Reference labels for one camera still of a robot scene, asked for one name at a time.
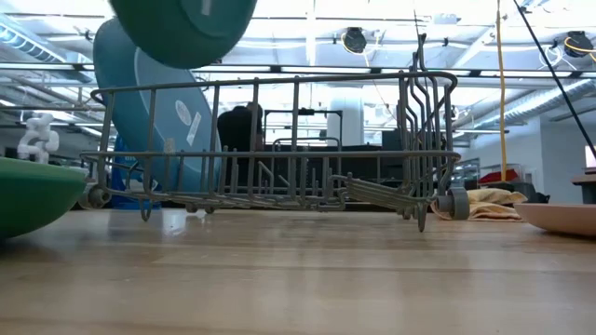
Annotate black equipment cabinet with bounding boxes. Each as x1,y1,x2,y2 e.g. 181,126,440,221
380,128,407,154

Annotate person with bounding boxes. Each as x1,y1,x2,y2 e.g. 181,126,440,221
216,101,265,190

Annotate yellow hanging cable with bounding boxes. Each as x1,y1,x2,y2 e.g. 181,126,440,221
341,31,397,127

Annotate teal plastic plate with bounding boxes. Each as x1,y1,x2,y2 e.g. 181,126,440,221
107,0,259,71

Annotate pink plastic plate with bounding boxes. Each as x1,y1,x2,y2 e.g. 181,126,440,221
512,202,596,239

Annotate blue plastic plate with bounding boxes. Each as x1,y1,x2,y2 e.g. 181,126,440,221
92,17,224,194

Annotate yellow cord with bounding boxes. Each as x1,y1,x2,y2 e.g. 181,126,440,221
494,0,509,183

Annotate black ceiling cable reel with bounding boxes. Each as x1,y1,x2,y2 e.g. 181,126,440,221
562,30,596,60
341,26,370,55

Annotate black slanted cable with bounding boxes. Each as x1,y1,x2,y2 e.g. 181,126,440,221
511,0,596,160

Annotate red object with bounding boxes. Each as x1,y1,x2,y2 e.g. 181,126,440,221
478,167,520,185

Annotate yellow checked dish towel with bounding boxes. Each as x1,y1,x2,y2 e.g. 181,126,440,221
429,186,530,222

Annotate grey wire dish rack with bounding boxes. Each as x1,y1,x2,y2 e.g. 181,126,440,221
77,32,472,235

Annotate thin black hanging cable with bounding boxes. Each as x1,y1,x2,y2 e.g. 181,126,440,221
412,7,423,53

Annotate dark green plastic plate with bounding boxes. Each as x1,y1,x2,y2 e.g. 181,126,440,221
0,156,89,240

